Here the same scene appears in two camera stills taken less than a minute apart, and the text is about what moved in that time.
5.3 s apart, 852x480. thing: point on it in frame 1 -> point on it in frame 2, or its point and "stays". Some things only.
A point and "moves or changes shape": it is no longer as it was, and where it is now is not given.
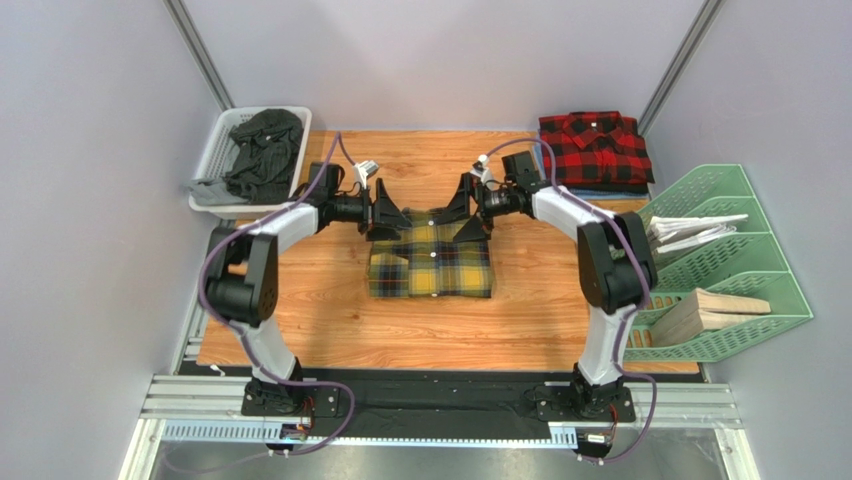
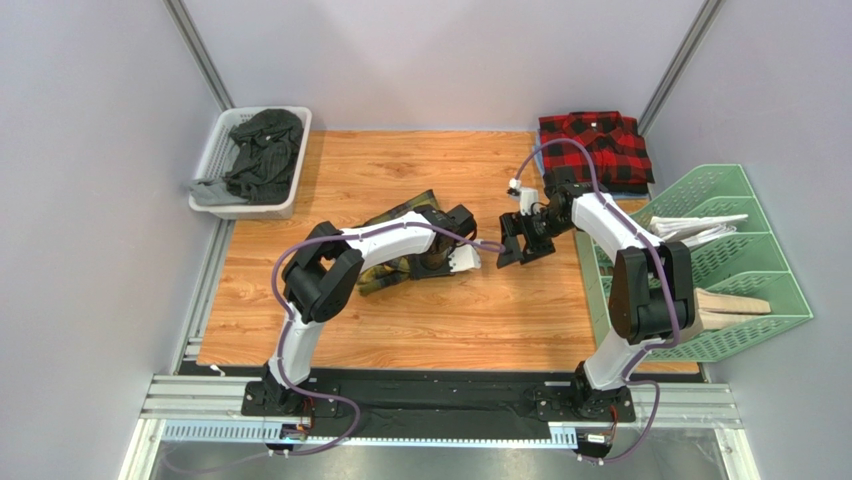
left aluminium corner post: x=193 y=39 stays
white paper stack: x=664 y=233 stays
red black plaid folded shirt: x=594 y=147 stays
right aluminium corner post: x=680 y=64 stays
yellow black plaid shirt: x=428 y=261 moves or changes shape
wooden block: x=703 y=309 stays
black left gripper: x=386 y=218 -> x=417 y=271
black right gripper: x=471 y=202 -> x=522 y=233
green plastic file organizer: x=748 y=264 stays
